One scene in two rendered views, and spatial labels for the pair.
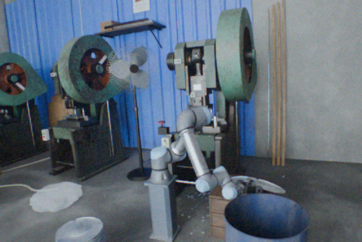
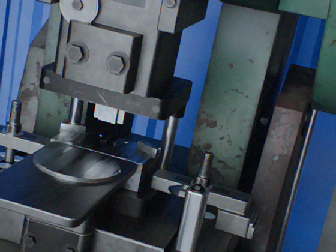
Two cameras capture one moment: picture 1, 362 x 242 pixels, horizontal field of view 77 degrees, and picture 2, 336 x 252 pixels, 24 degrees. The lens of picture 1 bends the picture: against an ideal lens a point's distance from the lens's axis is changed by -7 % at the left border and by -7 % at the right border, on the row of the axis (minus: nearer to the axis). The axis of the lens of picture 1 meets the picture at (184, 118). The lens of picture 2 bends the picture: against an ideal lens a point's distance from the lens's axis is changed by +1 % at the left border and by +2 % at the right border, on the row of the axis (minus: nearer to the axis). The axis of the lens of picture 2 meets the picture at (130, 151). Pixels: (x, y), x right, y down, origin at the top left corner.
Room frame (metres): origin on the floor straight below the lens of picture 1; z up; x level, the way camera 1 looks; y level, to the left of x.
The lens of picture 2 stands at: (1.25, -0.02, 1.16)
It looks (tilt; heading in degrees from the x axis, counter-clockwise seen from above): 19 degrees down; 351
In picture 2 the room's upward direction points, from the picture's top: 11 degrees clockwise
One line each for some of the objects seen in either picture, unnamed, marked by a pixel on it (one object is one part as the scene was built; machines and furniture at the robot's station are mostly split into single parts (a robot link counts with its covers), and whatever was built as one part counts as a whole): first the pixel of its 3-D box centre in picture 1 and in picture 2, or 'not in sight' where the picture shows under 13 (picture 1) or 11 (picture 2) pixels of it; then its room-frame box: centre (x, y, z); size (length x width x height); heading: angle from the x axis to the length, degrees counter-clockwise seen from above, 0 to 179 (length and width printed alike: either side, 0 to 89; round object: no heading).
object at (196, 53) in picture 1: (199, 65); not in sight; (2.39, -0.17, 1.27); 0.21 x 0.12 x 0.34; 156
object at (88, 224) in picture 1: (79, 230); not in sight; (1.35, 0.71, 0.26); 0.29 x 0.29 x 0.01
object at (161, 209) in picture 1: (163, 206); not in sight; (1.66, 0.20, 0.23); 0.19 x 0.19 x 0.45; 70
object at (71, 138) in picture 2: not in sight; (104, 156); (2.38, -0.17, 0.76); 0.15 x 0.09 x 0.05; 66
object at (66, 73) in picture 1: (95, 103); not in sight; (3.43, 1.25, 0.87); 1.53 x 0.99 x 1.74; 154
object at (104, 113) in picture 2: not in sight; (111, 108); (2.38, -0.17, 0.84); 0.05 x 0.03 x 0.04; 66
